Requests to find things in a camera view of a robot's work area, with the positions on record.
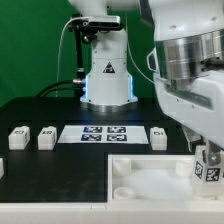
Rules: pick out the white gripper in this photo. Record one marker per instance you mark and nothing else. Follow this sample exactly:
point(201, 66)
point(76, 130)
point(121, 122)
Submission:
point(200, 110)

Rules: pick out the white square tabletop part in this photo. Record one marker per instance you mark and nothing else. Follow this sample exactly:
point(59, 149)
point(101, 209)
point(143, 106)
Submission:
point(150, 177)

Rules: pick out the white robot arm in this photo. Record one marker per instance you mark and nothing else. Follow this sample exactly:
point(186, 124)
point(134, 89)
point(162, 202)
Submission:
point(180, 41)

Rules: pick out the white front fence bar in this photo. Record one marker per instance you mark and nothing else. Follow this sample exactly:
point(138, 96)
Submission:
point(114, 212)

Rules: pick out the paper sheet with markers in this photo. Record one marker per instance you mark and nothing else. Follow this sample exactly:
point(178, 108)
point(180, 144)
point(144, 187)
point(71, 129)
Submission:
point(103, 134)

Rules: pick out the white left fence block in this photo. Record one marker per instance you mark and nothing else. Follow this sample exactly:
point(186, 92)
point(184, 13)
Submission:
point(1, 168)

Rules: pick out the black camera stand pole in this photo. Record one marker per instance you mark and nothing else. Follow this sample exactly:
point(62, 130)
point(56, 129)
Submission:
point(80, 66)

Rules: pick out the black camera on stand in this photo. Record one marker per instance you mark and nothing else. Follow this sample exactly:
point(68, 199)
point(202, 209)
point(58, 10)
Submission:
point(89, 26)

